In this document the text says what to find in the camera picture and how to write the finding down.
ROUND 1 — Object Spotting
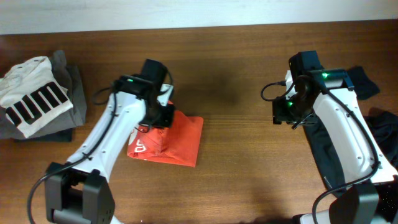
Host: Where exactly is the orange t-shirt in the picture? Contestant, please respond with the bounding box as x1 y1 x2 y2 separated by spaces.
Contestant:
127 110 204 167

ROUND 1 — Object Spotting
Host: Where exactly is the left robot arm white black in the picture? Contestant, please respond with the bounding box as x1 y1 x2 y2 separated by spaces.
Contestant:
42 75 174 223

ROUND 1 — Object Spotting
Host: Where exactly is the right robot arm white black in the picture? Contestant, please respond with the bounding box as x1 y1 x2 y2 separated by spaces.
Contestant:
273 69 397 223

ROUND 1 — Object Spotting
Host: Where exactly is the black garment with grey band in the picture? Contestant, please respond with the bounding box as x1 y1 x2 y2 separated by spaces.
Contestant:
303 66 397 190

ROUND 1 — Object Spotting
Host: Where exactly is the dark folded garment under pile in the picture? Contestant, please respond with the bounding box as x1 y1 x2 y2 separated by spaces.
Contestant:
14 128 75 142

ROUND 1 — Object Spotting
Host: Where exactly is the grey folded garment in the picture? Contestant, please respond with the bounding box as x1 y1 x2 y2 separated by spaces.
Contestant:
1 50 87 139

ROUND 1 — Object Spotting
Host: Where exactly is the white shirt with black letters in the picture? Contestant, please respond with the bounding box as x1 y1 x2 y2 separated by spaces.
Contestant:
1 56 73 138

